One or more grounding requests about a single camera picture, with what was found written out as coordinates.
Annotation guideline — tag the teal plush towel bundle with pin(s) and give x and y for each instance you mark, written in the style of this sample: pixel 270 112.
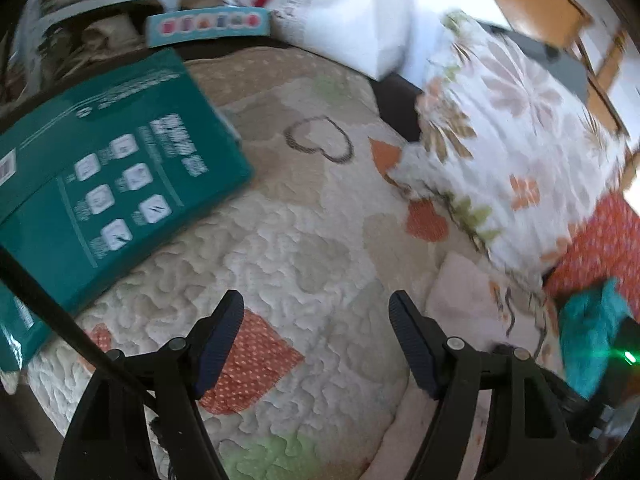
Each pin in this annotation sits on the teal plush towel bundle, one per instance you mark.
pixel 590 322

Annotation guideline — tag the teal cardboard box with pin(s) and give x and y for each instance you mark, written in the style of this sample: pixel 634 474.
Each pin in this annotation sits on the teal cardboard box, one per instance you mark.
pixel 94 179

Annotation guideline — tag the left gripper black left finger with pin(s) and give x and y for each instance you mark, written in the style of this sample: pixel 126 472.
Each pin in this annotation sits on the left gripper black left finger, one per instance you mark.
pixel 115 421

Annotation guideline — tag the white plastic bag red handles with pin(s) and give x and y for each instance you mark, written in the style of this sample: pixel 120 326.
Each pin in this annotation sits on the white plastic bag red handles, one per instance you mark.
pixel 369 36

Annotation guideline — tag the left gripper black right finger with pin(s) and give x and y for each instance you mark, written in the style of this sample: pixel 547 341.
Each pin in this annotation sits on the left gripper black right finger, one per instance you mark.
pixel 497 412

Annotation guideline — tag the red floral blanket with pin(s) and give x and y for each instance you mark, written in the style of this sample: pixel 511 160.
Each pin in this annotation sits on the red floral blanket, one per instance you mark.
pixel 606 247

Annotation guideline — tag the patchwork heart quilt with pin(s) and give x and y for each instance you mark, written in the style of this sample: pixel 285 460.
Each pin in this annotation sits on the patchwork heart quilt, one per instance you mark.
pixel 315 244

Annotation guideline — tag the wooden stair railing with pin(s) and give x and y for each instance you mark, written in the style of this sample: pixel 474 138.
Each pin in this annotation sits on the wooden stair railing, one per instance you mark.
pixel 560 23

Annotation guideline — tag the white floral pillow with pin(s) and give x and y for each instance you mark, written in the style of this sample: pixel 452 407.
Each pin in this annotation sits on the white floral pillow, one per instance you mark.
pixel 519 160

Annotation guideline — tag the pale pink embroidered garment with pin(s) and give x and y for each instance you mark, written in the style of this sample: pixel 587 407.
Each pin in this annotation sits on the pale pink embroidered garment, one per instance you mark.
pixel 482 306

